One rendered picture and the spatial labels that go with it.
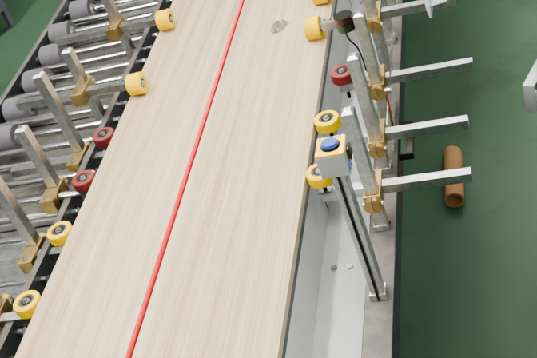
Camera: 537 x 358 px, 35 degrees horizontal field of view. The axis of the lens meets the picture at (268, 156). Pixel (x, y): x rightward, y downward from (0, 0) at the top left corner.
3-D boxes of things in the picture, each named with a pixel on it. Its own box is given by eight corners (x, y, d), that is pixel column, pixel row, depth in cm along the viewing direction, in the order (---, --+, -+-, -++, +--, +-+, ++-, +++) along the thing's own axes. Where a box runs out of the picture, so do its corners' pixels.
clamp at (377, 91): (387, 76, 281) (384, 63, 278) (387, 99, 271) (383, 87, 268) (371, 78, 283) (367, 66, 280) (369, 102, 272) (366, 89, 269)
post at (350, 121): (391, 232, 248) (353, 103, 220) (391, 241, 245) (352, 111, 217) (380, 234, 249) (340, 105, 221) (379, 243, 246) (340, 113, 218)
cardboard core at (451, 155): (459, 144, 358) (463, 191, 336) (463, 158, 363) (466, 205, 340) (441, 147, 361) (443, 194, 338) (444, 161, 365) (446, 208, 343)
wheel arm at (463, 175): (473, 176, 235) (471, 165, 232) (473, 184, 232) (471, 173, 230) (322, 196, 248) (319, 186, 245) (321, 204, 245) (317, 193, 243)
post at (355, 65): (393, 175, 266) (358, 49, 238) (393, 182, 264) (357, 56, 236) (383, 177, 267) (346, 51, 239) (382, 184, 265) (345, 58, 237)
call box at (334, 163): (353, 158, 200) (345, 133, 196) (352, 177, 195) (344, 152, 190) (325, 162, 202) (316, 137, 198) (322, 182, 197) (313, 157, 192)
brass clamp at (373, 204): (387, 180, 245) (383, 168, 242) (385, 212, 234) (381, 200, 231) (366, 184, 246) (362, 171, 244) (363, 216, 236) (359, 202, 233)
